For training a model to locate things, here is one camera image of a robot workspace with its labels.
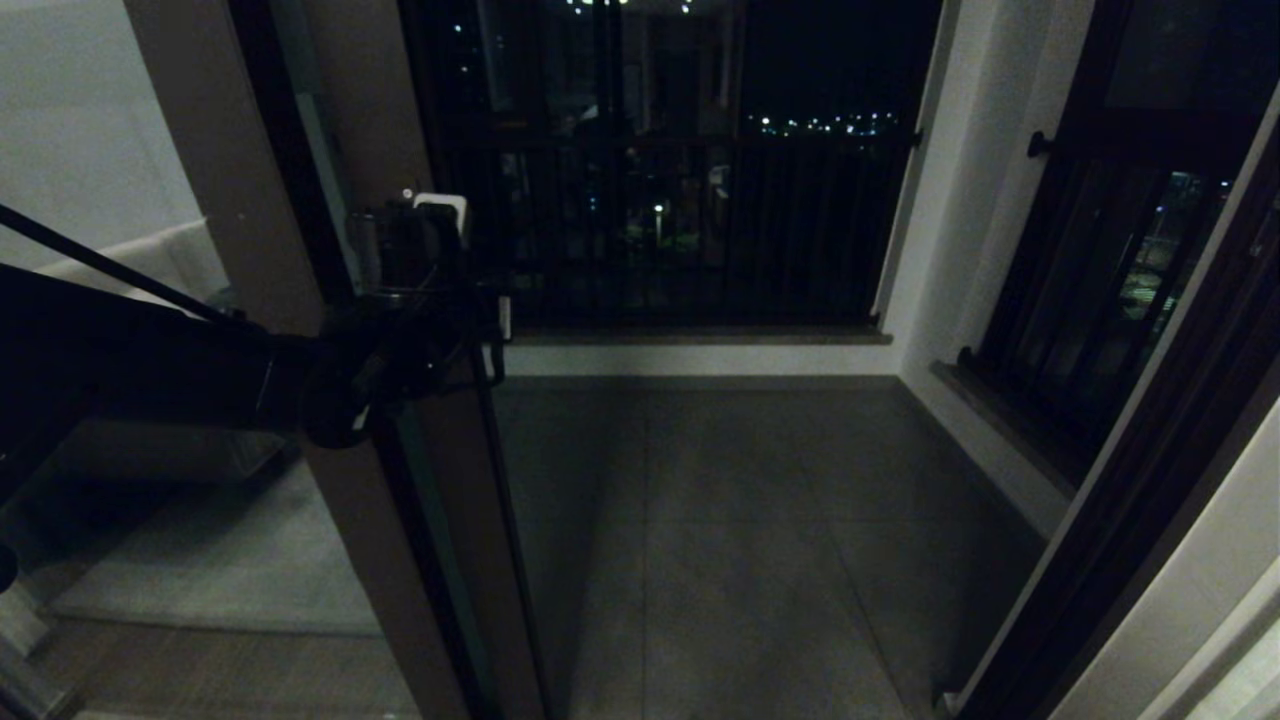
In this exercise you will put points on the dark brown door jamb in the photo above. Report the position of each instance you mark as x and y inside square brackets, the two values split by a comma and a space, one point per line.
[1130, 520]

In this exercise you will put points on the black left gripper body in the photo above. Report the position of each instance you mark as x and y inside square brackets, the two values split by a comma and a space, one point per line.
[410, 310]

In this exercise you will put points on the pale wall trim strip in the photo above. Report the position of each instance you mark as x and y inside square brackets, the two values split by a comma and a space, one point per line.
[1225, 660]

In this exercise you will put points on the black balcony railing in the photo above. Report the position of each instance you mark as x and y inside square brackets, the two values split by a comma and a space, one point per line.
[700, 230]

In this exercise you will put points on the grey stone window sill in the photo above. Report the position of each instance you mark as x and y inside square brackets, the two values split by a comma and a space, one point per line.
[1010, 440]

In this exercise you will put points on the brown framed fixed glass panel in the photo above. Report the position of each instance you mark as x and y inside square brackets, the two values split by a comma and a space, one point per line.
[250, 200]

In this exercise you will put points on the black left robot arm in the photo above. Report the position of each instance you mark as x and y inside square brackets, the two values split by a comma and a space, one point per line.
[130, 350]

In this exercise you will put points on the brown framed sliding glass door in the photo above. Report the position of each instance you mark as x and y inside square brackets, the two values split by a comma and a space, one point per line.
[450, 520]

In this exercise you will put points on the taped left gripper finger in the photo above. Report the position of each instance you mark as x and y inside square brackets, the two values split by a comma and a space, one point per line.
[505, 318]

